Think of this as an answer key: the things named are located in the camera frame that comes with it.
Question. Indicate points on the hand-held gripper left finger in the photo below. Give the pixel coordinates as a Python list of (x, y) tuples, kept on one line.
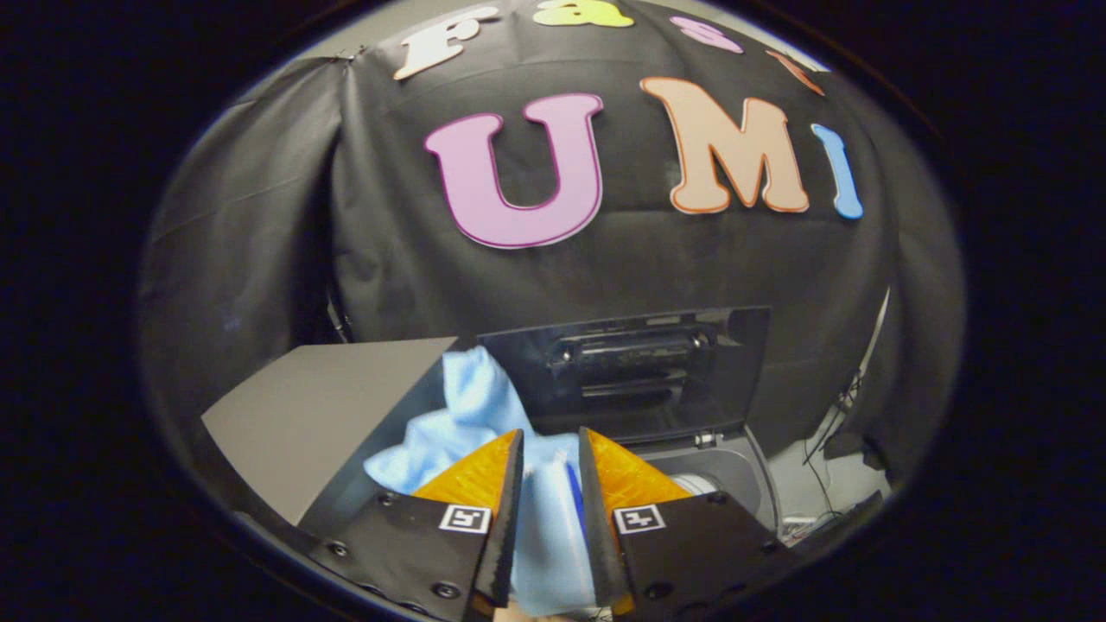
[(505, 518)]

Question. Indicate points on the black backdrop cloth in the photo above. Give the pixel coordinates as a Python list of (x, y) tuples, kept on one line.
[(622, 259)]

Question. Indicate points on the dark cabinet with beige door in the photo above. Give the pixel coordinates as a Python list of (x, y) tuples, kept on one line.
[(302, 415)]

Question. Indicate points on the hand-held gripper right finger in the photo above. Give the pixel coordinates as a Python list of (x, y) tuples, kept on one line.
[(596, 518)]

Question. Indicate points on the black light stand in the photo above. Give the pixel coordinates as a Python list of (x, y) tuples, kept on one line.
[(874, 333)]

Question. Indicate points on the light blue cloth garment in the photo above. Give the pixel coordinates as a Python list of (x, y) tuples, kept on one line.
[(471, 406)]

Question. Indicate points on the dark washing machine lid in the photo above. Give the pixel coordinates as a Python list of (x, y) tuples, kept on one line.
[(691, 380)]

